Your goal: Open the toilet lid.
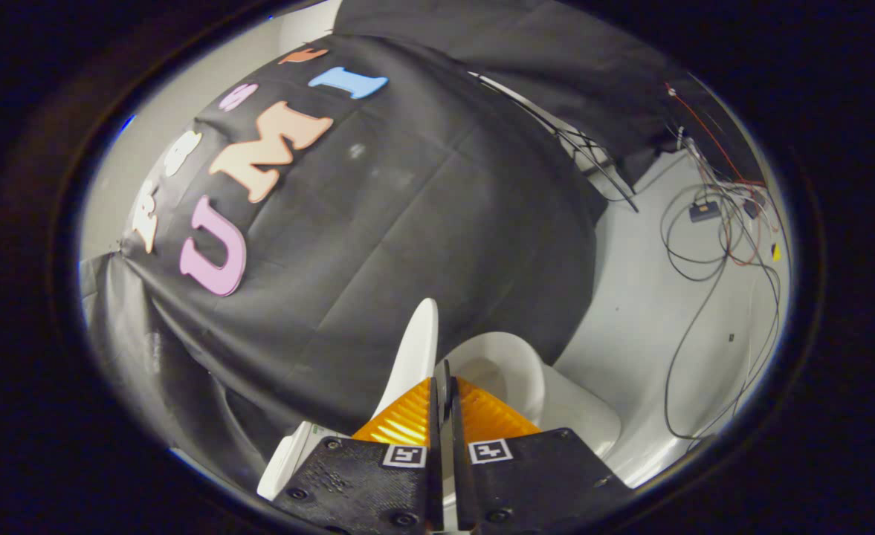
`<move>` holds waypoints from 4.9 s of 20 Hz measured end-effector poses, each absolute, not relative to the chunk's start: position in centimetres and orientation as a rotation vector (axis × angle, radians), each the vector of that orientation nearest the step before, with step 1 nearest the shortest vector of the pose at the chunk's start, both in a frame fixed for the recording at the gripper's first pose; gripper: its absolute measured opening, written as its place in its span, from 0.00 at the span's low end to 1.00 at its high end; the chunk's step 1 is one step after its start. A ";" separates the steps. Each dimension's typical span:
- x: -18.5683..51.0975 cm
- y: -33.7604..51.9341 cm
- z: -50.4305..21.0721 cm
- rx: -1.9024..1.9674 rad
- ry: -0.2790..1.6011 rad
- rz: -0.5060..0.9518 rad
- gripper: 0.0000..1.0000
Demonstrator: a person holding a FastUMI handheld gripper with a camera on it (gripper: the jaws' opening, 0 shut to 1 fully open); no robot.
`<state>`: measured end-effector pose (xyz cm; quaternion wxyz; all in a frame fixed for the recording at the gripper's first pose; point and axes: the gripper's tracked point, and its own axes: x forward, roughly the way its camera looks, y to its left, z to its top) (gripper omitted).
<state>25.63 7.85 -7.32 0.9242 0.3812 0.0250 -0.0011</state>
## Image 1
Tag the white toilet bowl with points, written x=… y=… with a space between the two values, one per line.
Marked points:
x=578 y=423

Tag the black tripod light stand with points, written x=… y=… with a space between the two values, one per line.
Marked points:
x=578 y=145

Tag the white toilet seat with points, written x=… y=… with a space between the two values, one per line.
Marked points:
x=511 y=364

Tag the small black device box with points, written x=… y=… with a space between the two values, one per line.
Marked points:
x=705 y=211

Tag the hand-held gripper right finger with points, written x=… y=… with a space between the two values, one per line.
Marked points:
x=541 y=483

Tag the black board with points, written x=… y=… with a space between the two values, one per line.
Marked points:
x=719 y=126

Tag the black backdrop cloth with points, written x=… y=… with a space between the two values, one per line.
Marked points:
x=140 y=342
x=556 y=52
x=407 y=245

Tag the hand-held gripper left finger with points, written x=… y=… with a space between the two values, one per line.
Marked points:
x=363 y=483

